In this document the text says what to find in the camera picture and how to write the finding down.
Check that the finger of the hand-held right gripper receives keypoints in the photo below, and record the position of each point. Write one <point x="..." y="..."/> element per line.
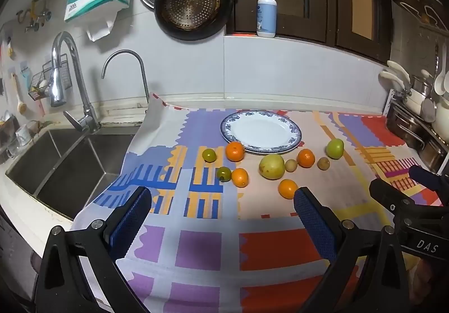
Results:
<point x="428" y="178"/>
<point x="389" y="195"/>

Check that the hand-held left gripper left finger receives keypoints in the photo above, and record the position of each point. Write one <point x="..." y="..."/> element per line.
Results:
<point x="130" y="223"/>

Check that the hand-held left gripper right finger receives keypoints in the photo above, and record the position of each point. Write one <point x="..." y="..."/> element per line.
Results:
<point x="315" y="225"/>

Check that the orange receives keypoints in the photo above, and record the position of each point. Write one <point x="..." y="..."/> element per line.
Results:
<point x="240" y="177"/>
<point x="287" y="188"/>
<point x="235" y="151"/>
<point x="306" y="158"/>

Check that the small brown fruit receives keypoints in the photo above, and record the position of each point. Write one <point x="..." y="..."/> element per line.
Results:
<point x="323" y="163"/>
<point x="291" y="165"/>

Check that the green apple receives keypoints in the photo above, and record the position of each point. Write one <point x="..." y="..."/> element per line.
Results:
<point x="335" y="148"/>

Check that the large yellow-green pear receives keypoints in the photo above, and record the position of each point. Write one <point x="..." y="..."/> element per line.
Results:
<point x="271" y="166"/>

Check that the small green citrus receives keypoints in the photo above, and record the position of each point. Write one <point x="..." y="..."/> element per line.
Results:
<point x="223" y="174"/>
<point x="209" y="155"/>

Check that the blue-rimmed white plate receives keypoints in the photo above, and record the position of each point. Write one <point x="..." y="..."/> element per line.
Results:
<point x="261" y="130"/>

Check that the metal dish rack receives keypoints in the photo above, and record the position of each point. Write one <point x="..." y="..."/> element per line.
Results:
<point x="410" y="130"/>

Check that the metal spatula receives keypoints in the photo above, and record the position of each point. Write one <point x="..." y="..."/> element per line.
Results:
<point x="428" y="109"/>

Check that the colourful printed tablecloth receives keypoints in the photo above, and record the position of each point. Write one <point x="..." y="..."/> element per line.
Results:
<point x="196" y="250"/>

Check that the stainless steel sink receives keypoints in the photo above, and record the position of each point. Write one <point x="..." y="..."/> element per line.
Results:
<point x="70" y="165"/>

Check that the white spoon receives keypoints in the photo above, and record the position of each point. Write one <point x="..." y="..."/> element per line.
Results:
<point x="440" y="83"/>

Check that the white ladle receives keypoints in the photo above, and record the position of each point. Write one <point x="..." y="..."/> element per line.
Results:
<point x="391" y="77"/>
<point x="398" y="68"/>

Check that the thin gooseneck faucet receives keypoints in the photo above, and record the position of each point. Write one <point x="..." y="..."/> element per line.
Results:
<point x="143" y="81"/>

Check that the large chrome faucet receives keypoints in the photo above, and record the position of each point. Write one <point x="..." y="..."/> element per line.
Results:
<point x="79" y="85"/>

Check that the white pump soap bottle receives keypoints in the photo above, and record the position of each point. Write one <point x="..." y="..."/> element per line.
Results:
<point x="266" y="15"/>

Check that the brass perforated strainer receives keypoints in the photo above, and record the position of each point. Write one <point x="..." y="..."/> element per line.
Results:
<point x="196" y="6"/>

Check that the wall hooks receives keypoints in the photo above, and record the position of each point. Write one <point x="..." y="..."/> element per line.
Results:
<point x="35" y="11"/>

